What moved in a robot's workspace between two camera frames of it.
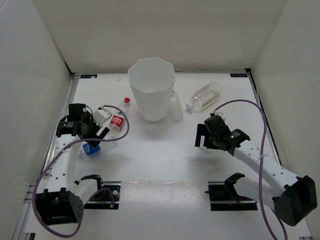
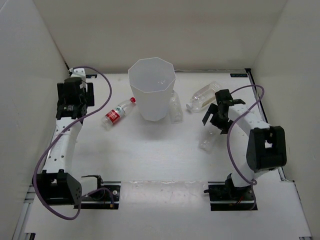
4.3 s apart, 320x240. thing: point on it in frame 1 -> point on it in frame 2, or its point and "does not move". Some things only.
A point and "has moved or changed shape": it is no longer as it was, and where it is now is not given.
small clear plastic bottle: x=175 y=112 does not move
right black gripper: x=202 y=130 -> x=213 y=109
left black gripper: x=89 y=119 -> x=89 y=94
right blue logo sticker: x=238 y=75 does not move
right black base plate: x=224 y=197 does not move
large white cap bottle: x=205 y=97 does not move
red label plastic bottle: x=116 y=121 has moved or changed shape
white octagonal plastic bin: x=152 y=80 does not move
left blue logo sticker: x=88 y=76 does not move
